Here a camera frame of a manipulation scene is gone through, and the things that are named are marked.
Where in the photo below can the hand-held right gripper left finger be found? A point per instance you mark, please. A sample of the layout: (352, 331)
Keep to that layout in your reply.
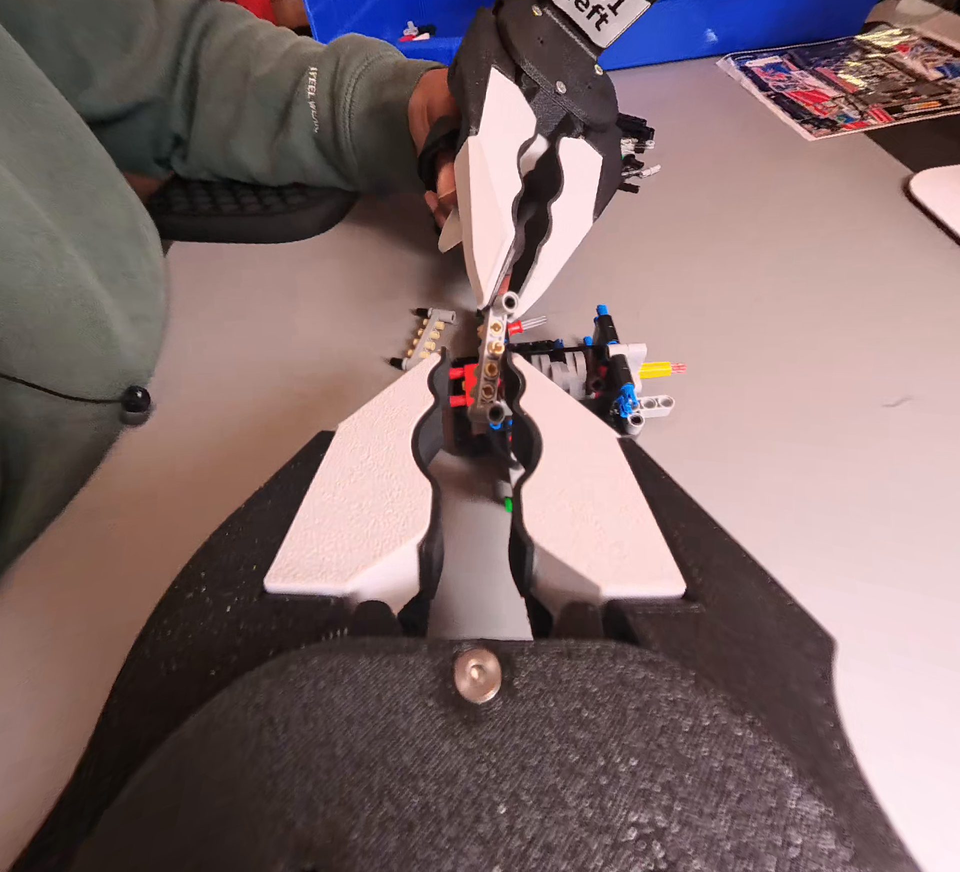
(352, 512)

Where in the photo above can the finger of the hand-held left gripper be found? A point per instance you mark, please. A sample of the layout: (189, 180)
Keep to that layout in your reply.
(577, 190)
(487, 175)

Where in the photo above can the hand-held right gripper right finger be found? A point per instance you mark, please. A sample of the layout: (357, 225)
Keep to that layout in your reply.
(600, 512)

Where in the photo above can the lego car chassis assembly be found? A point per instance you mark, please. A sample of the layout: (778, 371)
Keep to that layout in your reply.
(570, 370)

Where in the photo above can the grey lego beam frame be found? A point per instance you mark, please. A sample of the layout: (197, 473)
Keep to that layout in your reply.
(442, 317)
(491, 362)

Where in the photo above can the loose black lego pieces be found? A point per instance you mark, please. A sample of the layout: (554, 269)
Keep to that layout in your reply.
(637, 137)

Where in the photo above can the person's left hand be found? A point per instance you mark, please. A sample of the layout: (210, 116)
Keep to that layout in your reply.
(427, 107)

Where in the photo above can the black chair armrest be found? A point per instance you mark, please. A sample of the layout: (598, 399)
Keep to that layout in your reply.
(247, 212)

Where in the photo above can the printed sticker sheet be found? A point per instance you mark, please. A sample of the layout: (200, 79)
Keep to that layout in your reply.
(840, 85)

